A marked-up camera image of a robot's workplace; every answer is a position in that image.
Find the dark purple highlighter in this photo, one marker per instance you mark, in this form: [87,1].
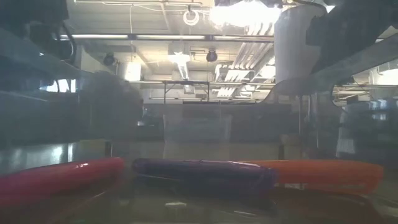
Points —
[202,171]

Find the orange highlighter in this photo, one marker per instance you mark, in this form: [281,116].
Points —
[329,174]

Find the pink highlighter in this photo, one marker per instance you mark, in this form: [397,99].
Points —
[62,179]

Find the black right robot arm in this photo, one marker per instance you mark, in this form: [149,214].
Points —
[357,25]

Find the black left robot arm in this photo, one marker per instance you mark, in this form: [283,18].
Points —
[31,18]

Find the smoky dark plastic bin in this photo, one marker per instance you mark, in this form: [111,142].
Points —
[248,130]

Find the white hanging ceiling light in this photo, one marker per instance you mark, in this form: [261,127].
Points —
[178,58]

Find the black ceiling dome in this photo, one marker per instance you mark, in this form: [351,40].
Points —
[211,55]
[109,59]

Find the ceiling light strip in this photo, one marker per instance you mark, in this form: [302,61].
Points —
[171,37]

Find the bright ceiling light panel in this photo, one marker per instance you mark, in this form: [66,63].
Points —
[245,14]

